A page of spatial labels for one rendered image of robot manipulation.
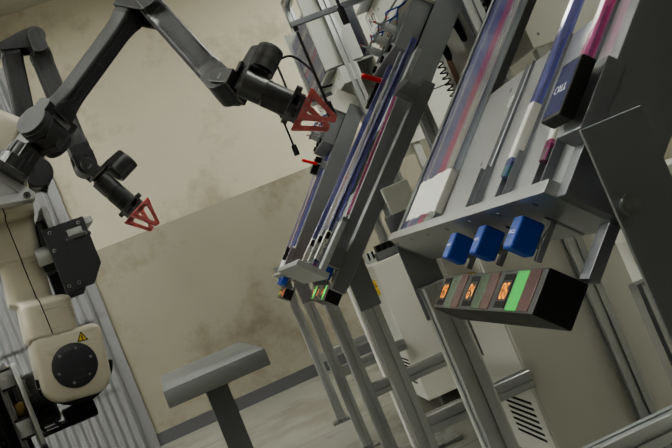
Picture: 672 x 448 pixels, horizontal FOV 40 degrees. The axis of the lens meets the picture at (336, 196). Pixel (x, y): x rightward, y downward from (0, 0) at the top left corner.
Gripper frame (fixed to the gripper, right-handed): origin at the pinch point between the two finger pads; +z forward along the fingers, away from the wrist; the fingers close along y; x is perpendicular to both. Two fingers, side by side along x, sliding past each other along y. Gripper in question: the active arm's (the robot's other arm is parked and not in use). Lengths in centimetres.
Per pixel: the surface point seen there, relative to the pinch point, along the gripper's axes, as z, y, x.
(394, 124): 15.3, 21.7, -11.3
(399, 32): 8.3, 27.6, -34.3
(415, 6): 9.1, 25.2, -41.1
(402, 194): 19.6, -2.3, 7.8
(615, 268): 77, 21, -2
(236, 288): 11, 429, 24
